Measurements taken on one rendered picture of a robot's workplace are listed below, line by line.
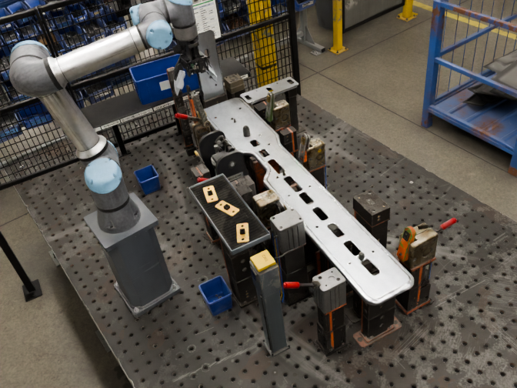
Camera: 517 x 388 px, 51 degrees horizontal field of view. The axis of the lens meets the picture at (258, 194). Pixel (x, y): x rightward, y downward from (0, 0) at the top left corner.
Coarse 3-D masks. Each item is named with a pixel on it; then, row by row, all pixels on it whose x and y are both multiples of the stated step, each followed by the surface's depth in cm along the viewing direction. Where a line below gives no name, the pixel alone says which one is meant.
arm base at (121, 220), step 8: (128, 200) 189; (120, 208) 186; (128, 208) 189; (136, 208) 193; (104, 216) 187; (112, 216) 186; (120, 216) 187; (128, 216) 189; (136, 216) 191; (104, 224) 188; (112, 224) 189; (120, 224) 188; (128, 224) 189; (112, 232) 189; (120, 232) 189
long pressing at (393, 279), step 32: (224, 128) 249; (256, 128) 246; (288, 160) 226; (288, 192) 210; (320, 192) 208; (320, 224) 196; (352, 224) 194; (352, 256) 182; (384, 256) 181; (352, 288) 174; (384, 288) 171
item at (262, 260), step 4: (264, 252) 167; (268, 252) 167; (252, 256) 166; (256, 256) 166; (260, 256) 166; (264, 256) 165; (268, 256) 165; (252, 260) 165; (256, 260) 165; (260, 260) 164; (264, 260) 164; (268, 260) 164; (272, 260) 164; (256, 264) 164; (260, 264) 163; (264, 264) 163; (268, 264) 163; (272, 264) 164; (256, 268) 163; (260, 268) 162; (264, 268) 163
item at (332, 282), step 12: (324, 276) 170; (336, 276) 169; (324, 288) 166; (336, 288) 168; (324, 300) 169; (336, 300) 172; (324, 312) 173; (336, 312) 177; (324, 324) 180; (336, 324) 181; (324, 336) 185; (336, 336) 185; (324, 348) 189; (336, 348) 189
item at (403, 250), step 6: (408, 228) 174; (402, 234) 178; (408, 234) 174; (414, 234) 174; (402, 240) 178; (408, 240) 176; (402, 246) 179; (408, 246) 177; (402, 252) 180; (408, 252) 178; (402, 258) 180; (408, 258) 181
